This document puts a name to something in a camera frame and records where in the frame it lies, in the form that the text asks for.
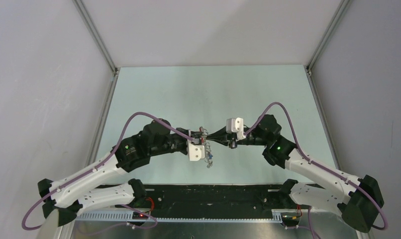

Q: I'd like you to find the aluminium frame post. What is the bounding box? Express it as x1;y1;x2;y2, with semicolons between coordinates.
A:
305;0;353;76
72;0;118;76

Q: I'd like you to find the left aluminium frame post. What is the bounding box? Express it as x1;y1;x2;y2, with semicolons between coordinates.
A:
72;0;118;76

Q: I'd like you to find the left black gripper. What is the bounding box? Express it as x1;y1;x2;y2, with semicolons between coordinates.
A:
149;127;202;156

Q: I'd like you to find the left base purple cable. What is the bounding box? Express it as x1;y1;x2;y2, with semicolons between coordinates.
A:
85;201;159;237

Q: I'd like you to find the right aluminium frame post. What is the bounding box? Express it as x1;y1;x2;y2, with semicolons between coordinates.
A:
305;0;353;76

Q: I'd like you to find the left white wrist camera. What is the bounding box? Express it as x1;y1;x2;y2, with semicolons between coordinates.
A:
187;143;205;161

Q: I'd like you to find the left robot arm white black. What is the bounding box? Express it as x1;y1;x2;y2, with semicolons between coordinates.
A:
38;119;206;226

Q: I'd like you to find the white cable duct strip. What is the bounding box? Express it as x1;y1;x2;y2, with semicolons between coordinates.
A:
76;210;300;223

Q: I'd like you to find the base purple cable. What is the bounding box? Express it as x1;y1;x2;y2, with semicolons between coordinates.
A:
85;201;159;237
298;206;323;239

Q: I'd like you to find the key bunch with red band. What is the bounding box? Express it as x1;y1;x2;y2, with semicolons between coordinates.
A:
199;126;213;169

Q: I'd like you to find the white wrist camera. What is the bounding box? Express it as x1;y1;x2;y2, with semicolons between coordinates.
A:
187;143;205;161
225;118;246;141

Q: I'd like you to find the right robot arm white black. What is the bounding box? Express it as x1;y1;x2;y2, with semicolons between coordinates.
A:
207;115;384;233

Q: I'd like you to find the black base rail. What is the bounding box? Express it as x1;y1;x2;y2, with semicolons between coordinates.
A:
129;184;308;219

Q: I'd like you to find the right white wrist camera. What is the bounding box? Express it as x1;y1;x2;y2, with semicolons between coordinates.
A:
225;118;246;141

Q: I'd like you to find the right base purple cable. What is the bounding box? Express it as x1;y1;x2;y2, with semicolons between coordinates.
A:
298;206;323;239

